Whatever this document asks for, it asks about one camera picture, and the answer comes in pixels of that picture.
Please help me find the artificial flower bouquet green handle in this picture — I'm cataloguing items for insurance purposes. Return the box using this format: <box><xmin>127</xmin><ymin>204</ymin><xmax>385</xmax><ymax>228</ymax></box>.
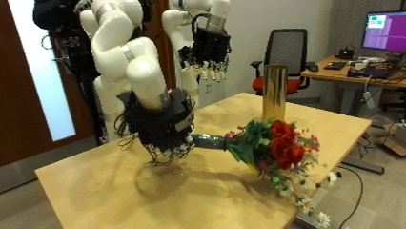
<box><xmin>188</xmin><ymin>117</ymin><xmax>339</xmax><ymax>229</ymax></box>

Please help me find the gold cylindrical vase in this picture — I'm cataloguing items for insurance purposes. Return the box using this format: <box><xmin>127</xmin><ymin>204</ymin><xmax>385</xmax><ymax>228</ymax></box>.
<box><xmin>260</xmin><ymin>64</ymin><xmax>288</xmax><ymax>124</ymax></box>

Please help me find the black mesh red-seat office chair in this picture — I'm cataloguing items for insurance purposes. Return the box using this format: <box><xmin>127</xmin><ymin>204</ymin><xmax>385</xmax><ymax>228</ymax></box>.
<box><xmin>250</xmin><ymin>28</ymin><xmax>315</xmax><ymax>96</ymax></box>

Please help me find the black robot stand column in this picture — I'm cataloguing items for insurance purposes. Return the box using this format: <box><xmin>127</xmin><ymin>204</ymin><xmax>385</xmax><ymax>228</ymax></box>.
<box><xmin>51</xmin><ymin>30</ymin><xmax>105</xmax><ymax>146</ymax></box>

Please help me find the wooden office desk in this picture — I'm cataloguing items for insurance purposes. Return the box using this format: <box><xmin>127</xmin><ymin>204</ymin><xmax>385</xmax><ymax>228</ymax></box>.
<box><xmin>300</xmin><ymin>55</ymin><xmax>406</xmax><ymax>116</ymax></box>

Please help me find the black keyboard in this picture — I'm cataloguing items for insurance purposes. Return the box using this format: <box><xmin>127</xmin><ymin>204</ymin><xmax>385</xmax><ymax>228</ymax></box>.
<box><xmin>322</xmin><ymin>61</ymin><xmax>347</xmax><ymax>71</ymax></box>

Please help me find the black desk phone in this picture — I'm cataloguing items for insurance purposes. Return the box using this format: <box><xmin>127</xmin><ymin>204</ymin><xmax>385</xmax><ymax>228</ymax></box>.
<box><xmin>338</xmin><ymin>47</ymin><xmax>355</xmax><ymax>60</ymax></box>

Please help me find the black jacket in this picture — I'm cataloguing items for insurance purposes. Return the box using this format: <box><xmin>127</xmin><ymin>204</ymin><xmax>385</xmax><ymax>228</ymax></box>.
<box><xmin>31</xmin><ymin>0</ymin><xmax>83</xmax><ymax>31</ymax></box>

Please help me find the dark laptop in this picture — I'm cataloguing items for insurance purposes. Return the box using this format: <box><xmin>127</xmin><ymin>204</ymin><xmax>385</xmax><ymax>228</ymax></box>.
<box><xmin>346</xmin><ymin>54</ymin><xmax>406</xmax><ymax>80</ymax></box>

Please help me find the white power adapter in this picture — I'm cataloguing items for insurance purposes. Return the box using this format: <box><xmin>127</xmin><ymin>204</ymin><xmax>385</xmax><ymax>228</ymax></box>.
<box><xmin>362</xmin><ymin>91</ymin><xmax>376</xmax><ymax>110</ymax></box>

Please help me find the computer monitor purple screen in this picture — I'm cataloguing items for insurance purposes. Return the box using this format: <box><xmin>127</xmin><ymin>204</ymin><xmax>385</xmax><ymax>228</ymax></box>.
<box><xmin>360</xmin><ymin>10</ymin><xmax>406</xmax><ymax>53</ymax></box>

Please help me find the grey table foot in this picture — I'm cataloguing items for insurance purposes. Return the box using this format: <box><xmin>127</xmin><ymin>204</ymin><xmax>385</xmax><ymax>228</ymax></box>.
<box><xmin>339</xmin><ymin>156</ymin><xmax>385</xmax><ymax>176</ymax></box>

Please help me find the cardboard box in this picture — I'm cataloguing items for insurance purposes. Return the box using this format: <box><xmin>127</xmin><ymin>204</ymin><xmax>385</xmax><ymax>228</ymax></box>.
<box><xmin>377</xmin><ymin>123</ymin><xmax>406</xmax><ymax>156</ymax></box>

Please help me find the metal door handle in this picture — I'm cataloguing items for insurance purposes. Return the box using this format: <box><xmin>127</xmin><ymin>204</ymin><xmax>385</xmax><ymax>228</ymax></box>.
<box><xmin>39</xmin><ymin>35</ymin><xmax>55</xmax><ymax>51</ymax></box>

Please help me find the black floor cable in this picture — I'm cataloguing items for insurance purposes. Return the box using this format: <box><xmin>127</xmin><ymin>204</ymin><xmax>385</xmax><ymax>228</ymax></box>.
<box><xmin>336</xmin><ymin>165</ymin><xmax>365</xmax><ymax>229</ymax></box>

